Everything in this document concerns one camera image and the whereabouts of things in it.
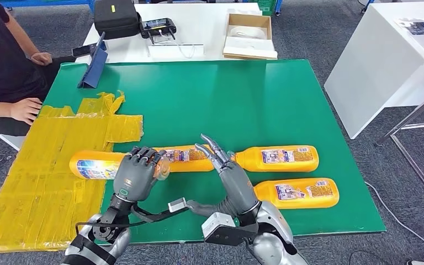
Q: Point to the blue metal post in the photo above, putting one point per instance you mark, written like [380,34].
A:
[279,6]

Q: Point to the person's right hand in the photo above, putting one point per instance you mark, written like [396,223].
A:
[26,110]

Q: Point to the white desk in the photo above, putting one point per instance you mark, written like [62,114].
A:
[373,66]

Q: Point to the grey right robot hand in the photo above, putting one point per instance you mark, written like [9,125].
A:
[239,190]

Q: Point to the tablet in blue case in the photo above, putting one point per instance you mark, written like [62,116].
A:
[95,68]

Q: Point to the white table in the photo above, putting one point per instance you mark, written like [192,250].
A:
[204,22]

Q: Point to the black carry case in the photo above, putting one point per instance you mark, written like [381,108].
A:
[117,17]

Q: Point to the person's left hand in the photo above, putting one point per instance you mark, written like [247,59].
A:
[42,59]

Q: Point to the clear acrylic stand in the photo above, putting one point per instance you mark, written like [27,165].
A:
[175,51]

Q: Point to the metal desk frame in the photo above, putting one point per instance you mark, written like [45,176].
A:
[411,117]

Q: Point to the green plastic crate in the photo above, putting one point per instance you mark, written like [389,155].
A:
[267,6]

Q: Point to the cardboard box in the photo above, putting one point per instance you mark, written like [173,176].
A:
[249,19]

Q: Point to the person's left forearm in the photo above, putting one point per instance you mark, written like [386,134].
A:
[21,36]

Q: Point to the orange detergent bottle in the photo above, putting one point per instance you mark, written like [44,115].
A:
[95,164]
[281,166]
[299,201]
[186,164]

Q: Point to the white foam sheet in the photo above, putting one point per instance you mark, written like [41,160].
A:
[250,46]

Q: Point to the person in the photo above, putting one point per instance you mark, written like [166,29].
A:
[0,55]

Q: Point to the yellow taped plastic sheet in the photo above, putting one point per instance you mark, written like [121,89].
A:
[43,197]

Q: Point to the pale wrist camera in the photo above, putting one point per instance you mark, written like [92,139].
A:
[177,204]
[215,223]

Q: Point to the black smartphone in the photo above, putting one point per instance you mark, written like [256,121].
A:
[84,50]

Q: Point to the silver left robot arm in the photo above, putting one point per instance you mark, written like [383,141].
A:
[122,237]

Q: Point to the white round pouch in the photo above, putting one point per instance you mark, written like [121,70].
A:
[248,32]

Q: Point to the green table mat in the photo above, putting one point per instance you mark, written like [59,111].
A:
[215,109]

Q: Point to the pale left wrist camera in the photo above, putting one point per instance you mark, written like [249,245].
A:
[177,204]

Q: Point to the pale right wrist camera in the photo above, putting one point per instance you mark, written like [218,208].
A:
[215,223]

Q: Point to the printed leaflet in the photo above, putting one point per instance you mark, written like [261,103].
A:
[421,31]

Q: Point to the black remote controller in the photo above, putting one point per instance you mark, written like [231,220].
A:
[158,27]

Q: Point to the white floor adapter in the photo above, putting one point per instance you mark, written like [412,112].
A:
[418,262]

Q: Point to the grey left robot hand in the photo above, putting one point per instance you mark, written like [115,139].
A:
[137,175]

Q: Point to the white seat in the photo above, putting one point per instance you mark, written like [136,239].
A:
[11,141]

